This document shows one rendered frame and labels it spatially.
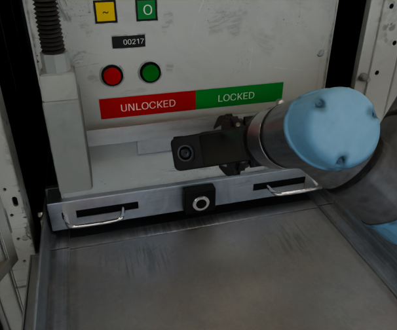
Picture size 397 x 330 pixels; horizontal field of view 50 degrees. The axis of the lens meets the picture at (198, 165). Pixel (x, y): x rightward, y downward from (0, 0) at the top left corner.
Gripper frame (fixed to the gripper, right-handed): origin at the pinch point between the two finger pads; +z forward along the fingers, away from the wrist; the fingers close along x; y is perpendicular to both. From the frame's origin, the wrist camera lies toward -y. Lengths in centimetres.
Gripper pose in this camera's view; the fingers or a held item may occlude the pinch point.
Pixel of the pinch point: (212, 148)
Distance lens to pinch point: 70.7
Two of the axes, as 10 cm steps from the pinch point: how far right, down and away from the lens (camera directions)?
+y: 9.6, -1.4, 2.4
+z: -2.4, 0.1, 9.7
